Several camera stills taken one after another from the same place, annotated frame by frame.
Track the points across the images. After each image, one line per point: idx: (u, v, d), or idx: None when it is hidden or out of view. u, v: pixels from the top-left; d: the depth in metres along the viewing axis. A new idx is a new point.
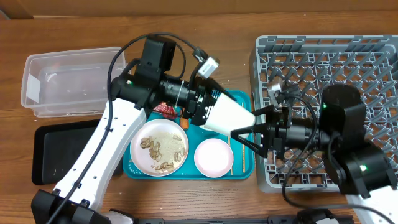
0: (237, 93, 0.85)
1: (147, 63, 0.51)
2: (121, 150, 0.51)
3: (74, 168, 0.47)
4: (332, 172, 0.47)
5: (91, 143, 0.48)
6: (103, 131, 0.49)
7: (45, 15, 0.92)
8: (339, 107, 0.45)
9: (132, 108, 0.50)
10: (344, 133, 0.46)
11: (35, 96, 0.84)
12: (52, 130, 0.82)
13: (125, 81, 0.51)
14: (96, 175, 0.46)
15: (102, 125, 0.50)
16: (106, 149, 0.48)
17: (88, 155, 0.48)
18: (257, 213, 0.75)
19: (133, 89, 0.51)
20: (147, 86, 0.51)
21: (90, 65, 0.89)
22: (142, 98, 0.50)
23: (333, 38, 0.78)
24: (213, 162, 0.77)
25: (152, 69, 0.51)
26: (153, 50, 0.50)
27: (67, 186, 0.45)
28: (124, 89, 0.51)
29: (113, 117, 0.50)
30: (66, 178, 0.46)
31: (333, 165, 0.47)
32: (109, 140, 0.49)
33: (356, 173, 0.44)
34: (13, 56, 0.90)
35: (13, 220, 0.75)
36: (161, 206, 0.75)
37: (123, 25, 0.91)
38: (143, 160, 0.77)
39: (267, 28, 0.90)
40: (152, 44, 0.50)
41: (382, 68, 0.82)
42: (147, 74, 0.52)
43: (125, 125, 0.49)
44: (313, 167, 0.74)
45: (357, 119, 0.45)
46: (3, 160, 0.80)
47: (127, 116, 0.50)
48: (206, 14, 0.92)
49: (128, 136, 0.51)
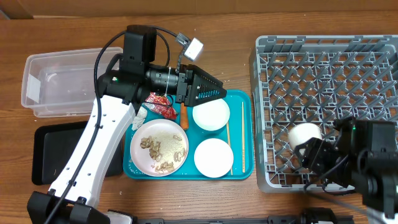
0: (237, 94, 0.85)
1: (130, 58, 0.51)
2: (114, 146, 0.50)
3: (67, 167, 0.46)
4: (360, 185, 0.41)
5: (83, 141, 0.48)
6: (93, 129, 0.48)
7: (44, 15, 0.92)
8: (369, 122, 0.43)
9: (120, 104, 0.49)
10: (373, 147, 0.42)
11: (35, 96, 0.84)
12: (53, 130, 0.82)
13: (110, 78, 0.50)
14: (90, 173, 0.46)
15: (92, 122, 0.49)
16: (97, 146, 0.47)
17: (81, 154, 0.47)
18: (257, 213, 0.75)
19: (119, 86, 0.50)
20: (132, 81, 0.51)
21: (89, 65, 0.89)
22: (129, 93, 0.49)
23: (333, 38, 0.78)
24: (211, 159, 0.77)
25: (136, 63, 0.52)
26: (134, 44, 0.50)
27: (63, 186, 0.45)
28: (110, 86, 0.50)
29: (102, 113, 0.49)
30: (61, 177, 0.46)
31: (363, 176, 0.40)
32: (99, 137, 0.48)
33: (390, 188, 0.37)
34: (13, 56, 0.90)
35: (13, 220, 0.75)
36: (161, 206, 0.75)
37: (123, 25, 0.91)
38: (142, 160, 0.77)
39: (267, 28, 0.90)
40: (130, 38, 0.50)
41: (382, 68, 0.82)
42: (132, 68, 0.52)
43: (114, 121, 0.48)
44: (296, 167, 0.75)
45: (384, 137, 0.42)
46: (4, 160, 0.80)
47: (116, 112, 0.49)
48: (206, 14, 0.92)
49: (119, 132, 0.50)
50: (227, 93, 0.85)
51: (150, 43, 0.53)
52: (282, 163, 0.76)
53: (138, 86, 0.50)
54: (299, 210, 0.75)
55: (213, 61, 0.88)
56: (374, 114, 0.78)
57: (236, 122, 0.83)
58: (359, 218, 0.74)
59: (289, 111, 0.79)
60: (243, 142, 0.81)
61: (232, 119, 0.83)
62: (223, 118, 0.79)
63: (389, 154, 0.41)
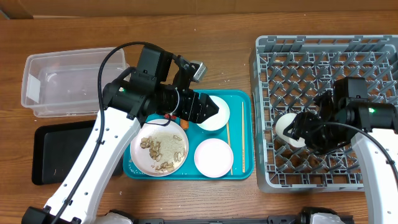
0: (237, 93, 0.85)
1: (143, 71, 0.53)
2: (114, 164, 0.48)
3: (65, 183, 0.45)
4: (339, 118, 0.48)
5: (82, 156, 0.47)
6: (94, 144, 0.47)
7: (45, 15, 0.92)
8: (345, 79, 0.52)
9: (124, 118, 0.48)
10: (350, 95, 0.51)
11: (35, 96, 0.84)
12: (52, 130, 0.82)
13: (118, 86, 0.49)
14: (87, 191, 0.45)
15: (94, 137, 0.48)
16: (97, 162, 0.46)
17: (79, 169, 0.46)
18: (257, 213, 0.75)
19: (127, 96, 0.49)
20: (141, 93, 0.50)
21: (89, 65, 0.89)
22: (135, 107, 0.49)
23: (333, 38, 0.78)
24: (212, 162, 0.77)
25: (148, 78, 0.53)
26: (150, 58, 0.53)
27: (58, 203, 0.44)
28: (116, 97, 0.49)
29: (104, 128, 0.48)
30: (57, 194, 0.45)
31: (342, 110, 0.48)
32: (99, 153, 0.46)
33: (365, 113, 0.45)
34: (13, 56, 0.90)
35: (13, 220, 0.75)
36: (161, 206, 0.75)
37: (123, 25, 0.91)
38: (142, 161, 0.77)
39: (267, 29, 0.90)
40: (150, 53, 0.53)
41: (382, 68, 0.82)
42: (142, 82, 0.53)
43: (117, 137, 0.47)
44: (296, 167, 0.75)
45: (357, 88, 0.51)
46: (4, 160, 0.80)
47: (119, 127, 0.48)
48: (206, 14, 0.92)
49: (121, 149, 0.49)
50: (227, 93, 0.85)
51: (166, 62, 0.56)
52: (282, 163, 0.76)
53: (146, 98, 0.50)
54: (298, 210, 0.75)
55: (213, 61, 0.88)
56: None
57: (236, 121, 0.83)
58: (359, 218, 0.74)
59: (289, 111, 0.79)
60: (243, 142, 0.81)
61: (232, 119, 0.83)
62: (222, 117, 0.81)
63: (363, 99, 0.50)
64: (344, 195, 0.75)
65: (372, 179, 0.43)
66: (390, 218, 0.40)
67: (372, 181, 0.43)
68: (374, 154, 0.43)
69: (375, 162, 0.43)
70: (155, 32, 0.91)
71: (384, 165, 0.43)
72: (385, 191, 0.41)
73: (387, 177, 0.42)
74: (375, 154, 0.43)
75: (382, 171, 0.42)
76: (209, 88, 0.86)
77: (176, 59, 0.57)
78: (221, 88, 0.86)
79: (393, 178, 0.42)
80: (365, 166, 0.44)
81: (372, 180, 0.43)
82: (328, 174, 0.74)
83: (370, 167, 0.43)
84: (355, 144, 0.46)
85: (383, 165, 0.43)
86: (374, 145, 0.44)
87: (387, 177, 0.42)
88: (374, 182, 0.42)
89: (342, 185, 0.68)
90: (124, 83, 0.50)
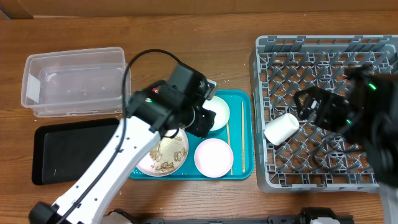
0: (237, 93, 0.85)
1: (171, 87, 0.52)
2: (127, 173, 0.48)
3: (76, 185, 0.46)
4: (373, 158, 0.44)
5: (99, 161, 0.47)
6: (112, 151, 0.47)
7: (44, 15, 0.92)
8: (390, 84, 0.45)
9: (146, 130, 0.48)
10: (392, 114, 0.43)
11: (35, 96, 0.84)
12: (52, 130, 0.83)
13: (145, 96, 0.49)
14: (96, 198, 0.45)
15: (113, 144, 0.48)
16: (112, 170, 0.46)
17: (92, 173, 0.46)
18: (257, 213, 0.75)
19: (152, 107, 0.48)
20: (167, 106, 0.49)
21: (90, 65, 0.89)
22: (158, 119, 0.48)
23: (333, 38, 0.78)
24: (212, 162, 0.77)
25: (176, 93, 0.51)
26: (182, 74, 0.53)
27: (66, 203, 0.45)
28: (142, 106, 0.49)
29: (125, 136, 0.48)
30: (67, 193, 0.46)
31: (379, 147, 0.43)
32: (115, 161, 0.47)
33: None
34: (13, 56, 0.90)
35: (13, 220, 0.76)
36: (161, 206, 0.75)
37: (123, 25, 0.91)
38: (142, 161, 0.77)
39: (267, 29, 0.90)
40: (182, 70, 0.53)
41: (382, 68, 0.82)
42: (169, 97, 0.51)
43: (136, 147, 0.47)
44: (296, 167, 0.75)
45: None
46: (4, 160, 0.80)
47: (140, 138, 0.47)
48: (206, 14, 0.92)
49: (137, 159, 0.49)
50: (227, 93, 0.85)
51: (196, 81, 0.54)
52: (282, 163, 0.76)
53: (171, 111, 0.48)
54: (298, 210, 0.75)
55: (213, 61, 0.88)
56: None
57: (236, 121, 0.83)
58: (359, 218, 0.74)
59: (289, 111, 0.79)
60: (243, 142, 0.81)
61: (232, 118, 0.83)
62: (221, 118, 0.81)
63: None
64: (344, 195, 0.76)
65: None
66: None
67: None
68: None
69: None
70: (155, 32, 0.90)
71: None
72: None
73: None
74: None
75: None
76: None
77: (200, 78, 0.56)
78: (221, 88, 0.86)
79: None
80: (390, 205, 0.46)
81: None
82: (328, 174, 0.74)
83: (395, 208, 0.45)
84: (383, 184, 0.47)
85: None
86: None
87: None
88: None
89: (342, 185, 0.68)
90: (152, 94, 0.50)
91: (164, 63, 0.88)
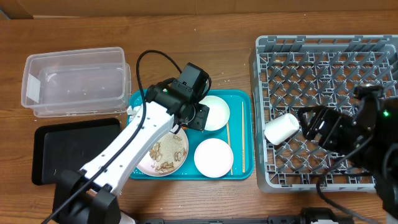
0: (237, 94, 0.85)
1: (182, 83, 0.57)
2: (147, 148, 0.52)
3: (102, 154, 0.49)
4: (386, 191, 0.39)
5: (123, 134, 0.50)
6: (135, 127, 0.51)
7: (45, 15, 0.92)
8: None
9: (163, 112, 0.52)
10: None
11: (35, 96, 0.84)
12: (52, 130, 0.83)
13: (161, 87, 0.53)
14: (122, 165, 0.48)
15: (135, 122, 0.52)
16: (136, 142, 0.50)
17: (118, 144, 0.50)
18: (257, 213, 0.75)
19: (168, 97, 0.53)
20: (180, 98, 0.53)
21: (90, 65, 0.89)
22: (174, 107, 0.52)
23: (333, 38, 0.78)
24: (211, 161, 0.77)
25: (186, 88, 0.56)
26: (191, 73, 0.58)
27: (94, 168, 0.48)
28: (159, 95, 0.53)
29: (146, 116, 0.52)
30: (94, 160, 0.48)
31: (390, 182, 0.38)
32: (138, 135, 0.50)
33: None
34: (14, 56, 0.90)
35: (13, 220, 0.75)
36: (161, 206, 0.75)
37: (123, 25, 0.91)
38: (142, 160, 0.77)
39: (267, 28, 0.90)
40: (191, 70, 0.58)
41: (382, 68, 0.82)
42: (181, 91, 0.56)
43: (155, 126, 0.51)
44: (296, 167, 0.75)
45: None
46: (4, 160, 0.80)
47: (159, 118, 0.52)
48: (206, 14, 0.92)
49: (155, 137, 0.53)
50: (227, 93, 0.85)
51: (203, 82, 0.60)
52: (282, 163, 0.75)
53: (182, 103, 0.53)
54: (298, 210, 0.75)
55: (213, 61, 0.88)
56: None
57: (236, 121, 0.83)
58: None
59: (289, 111, 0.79)
60: (243, 141, 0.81)
61: (232, 118, 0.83)
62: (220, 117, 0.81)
63: None
64: (344, 195, 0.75)
65: None
66: None
67: None
68: None
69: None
70: (155, 32, 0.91)
71: None
72: None
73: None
74: None
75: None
76: None
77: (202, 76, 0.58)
78: (221, 88, 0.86)
79: None
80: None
81: None
82: (328, 174, 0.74)
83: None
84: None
85: None
86: None
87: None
88: None
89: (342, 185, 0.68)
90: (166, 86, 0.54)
91: (164, 63, 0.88)
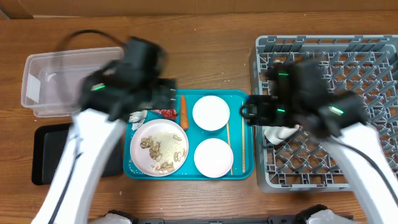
0: (237, 94, 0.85)
1: (126, 65, 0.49)
2: (96, 176, 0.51)
3: (51, 193, 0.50)
4: (305, 122, 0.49)
5: (61, 170, 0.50)
6: (72, 157, 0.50)
7: (44, 15, 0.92)
8: (297, 66, 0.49)
9: (99, 126, 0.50)
10: (305, 86, 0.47)
11: (35, 96, 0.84)
12: (52, 130, 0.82)
13: (93, 82, 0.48)
14: (66, 208, 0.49)
15: (69, 150, 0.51)
16: (76, 177, 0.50)
17: (60, 183, 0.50)
18: (257, 213, 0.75)
19: (106, 92, 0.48)
20: (123, 87, 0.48)
21: (90, 65, 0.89)
22: (118, 99, 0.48)
23: (333, 38, 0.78)
24: (211, 162, 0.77)
25: (130, 70, 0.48)
26: (135, 50, 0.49)
27: (45, 217, 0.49)
28: (94, 94, 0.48)
29: (78, 136, 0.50)
30: (42, 210, 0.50)
31: (303, 114, 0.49)
32: (76, 169, 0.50)
33: (328, 114, 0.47)
34: (14, 56, 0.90)
35: (13, 220, 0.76)
36: (161, 206, 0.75)
37: (123, 25, 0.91)
38: (142, 160, 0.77)
39: (267, 28, 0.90)
40: (134, 44, 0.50)
41: (382, 68, 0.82)
42: (124, 74, 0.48)
43: (94, 146, 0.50)
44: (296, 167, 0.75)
45: (310, 74, 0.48)
46: (3, 160, 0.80)
47: (94, 138, 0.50)
48: (206, 14, 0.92)
49: (102, 160, 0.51)
50: (228, 93, 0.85)
51: (152, 54, 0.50)
52: (282, 163, 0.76)
53: (127, 93, 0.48)
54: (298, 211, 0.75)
55: (213, 61, 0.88)
56: (374, 114, 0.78)
57: (236, 122, 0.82)
58: (359, 218, 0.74)
59: None
60: (244, 141, 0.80)
61: (232, 118, 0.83)
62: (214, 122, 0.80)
63: (321, 86, 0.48)
64: (344, 194, 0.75)
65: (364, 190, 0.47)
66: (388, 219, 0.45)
67: (363, 190, 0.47)
68: (352, 158, 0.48)
69: (363, 177, 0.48)
70: (155, 32, 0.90)
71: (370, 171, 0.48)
72: (372, 188, 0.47)
73: (384, 195, 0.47)
74: (356, 157, 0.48)
75: (375, 189, 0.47)
76: (209, 88, 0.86)
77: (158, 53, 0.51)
78: (221, 88, 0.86)
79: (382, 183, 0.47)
80: (354, 183, 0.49)
81: (360, 186, 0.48)
82: (328, 174, 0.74)
83: (359, 182, 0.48)
84: (329, 149, 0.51)
85: (369, 172, 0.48)
86: (350, 151, 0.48)
87: (381, 195, 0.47)
88: (364, 188, 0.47)
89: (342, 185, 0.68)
90: (102, 78, 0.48)
91: None
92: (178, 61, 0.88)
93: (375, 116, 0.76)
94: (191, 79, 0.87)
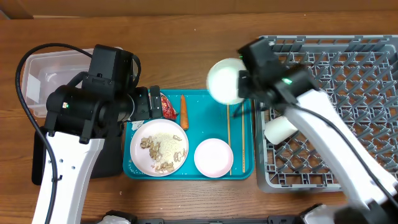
0: None
1: (97, 76, 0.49)
2: (82, 191, 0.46)
3: None
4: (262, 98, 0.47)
5: (42, 198, 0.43)
6: (50, 183, 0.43)
7: (45, 15, 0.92)
8: (247, 46, 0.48)
9: (77, 144, 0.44)
10: (260, 64, 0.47)
11: (35, 96, 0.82)
12: None
13: (62, 99, 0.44)
14: None
15: (47, 177, 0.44)
16: (61, 200, 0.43)
17: (43, 212, 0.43)
18: (257, 213, 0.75)
19: (74, 109, 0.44)
20: (93, 100, 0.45)
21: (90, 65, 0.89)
22: (87, 115, 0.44)
23: (333, 38, 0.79)
24: (211, 161, 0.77)
25: (103, 81, 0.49)
26: (104, 59, 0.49)
27: None
28: (61, 115, 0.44)
29: (58, 160, 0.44)
30: None
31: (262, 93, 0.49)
32: (60, 191, 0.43)
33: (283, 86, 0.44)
34: (13, 56, 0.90)
35: (13, 220, 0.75)
36: (161, 206, 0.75)
37: (123, 25, 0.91)
38: (143, 161, 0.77)
39: (268, 29, 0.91)
40: (104, 53, 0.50)
41: (382, 68, 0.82)
42: (98, 88, 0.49)
43: (74, 168, 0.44)
44: (296, 167, 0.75)
45: (262, 52, 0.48)
46: (3, 160, 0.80)
47: (74, 157, 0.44)
48: (206, 14, 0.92)
49: (85, 175, 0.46)
50: None
51: (124, 63, 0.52)
52: (282, 163, 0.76)
53: (99, 106, 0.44)
54: (299, 211, 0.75)
55: (213, 61, 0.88)
56: (374, 114, 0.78)
57: (236, 121, 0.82)
58: None
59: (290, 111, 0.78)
60: (244, 141, 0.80)
61: (232, 119, 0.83)
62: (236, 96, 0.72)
63: (274, 61, 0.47)
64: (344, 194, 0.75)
65: (334, 161, 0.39)
66: (369, 185, 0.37)
67: (334, 161, 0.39)
68: (314, 126, 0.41)
69: (321, 137, 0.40)
70: (155, 32, 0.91)
71: (328, 130, 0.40)
72: (342, 157, 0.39)
73: (351, 157, 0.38)
74: (315, 124, 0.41)
75: (341, 150, 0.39)
76: None
77: (131, 58, 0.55)
78: None
79: (342, 143, 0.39)
80: (319, 145, 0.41)
81: (333, 160, 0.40)
82: (328, 174, 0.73)
83: (322, 145, 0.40)
84: (288, 116, 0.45)
85: (329, 134, 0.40)
86: (307, 115, 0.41)
87: (349, 157, 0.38)
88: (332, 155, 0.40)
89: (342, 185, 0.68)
90: (72, 93, 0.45)
91: (163, 63, 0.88)
92: (178, 61, 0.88)
93: (375, 116, 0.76)
94: (191, 79, 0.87)
